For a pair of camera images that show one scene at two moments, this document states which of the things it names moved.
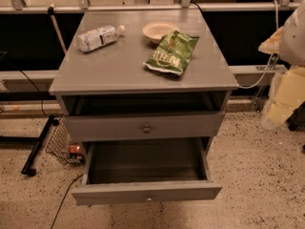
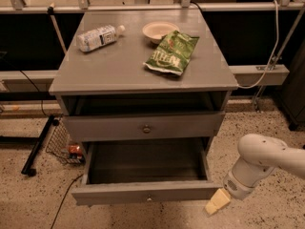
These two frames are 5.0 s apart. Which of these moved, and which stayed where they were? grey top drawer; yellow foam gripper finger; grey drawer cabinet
Moved: yellow foam gripper finger
Stayed: grey drawer cabinet; grey top drawer
